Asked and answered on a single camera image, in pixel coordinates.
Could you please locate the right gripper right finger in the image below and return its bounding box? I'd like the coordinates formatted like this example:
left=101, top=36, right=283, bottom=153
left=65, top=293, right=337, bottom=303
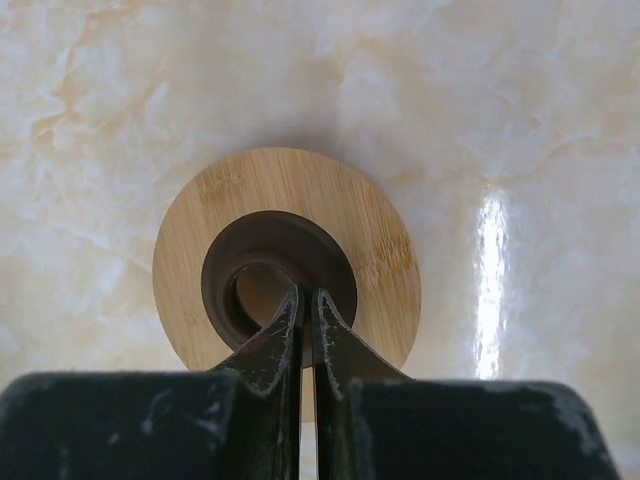
left=310, top=288, right=410, bottom=479

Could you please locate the wooden ring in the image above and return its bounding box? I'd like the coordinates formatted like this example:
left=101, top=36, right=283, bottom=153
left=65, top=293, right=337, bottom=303
left=152, top=146, right=423, bottom=374

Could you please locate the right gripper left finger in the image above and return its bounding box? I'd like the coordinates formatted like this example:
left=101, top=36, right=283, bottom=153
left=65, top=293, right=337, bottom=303
left=213, top=286, right=303, bottom=479

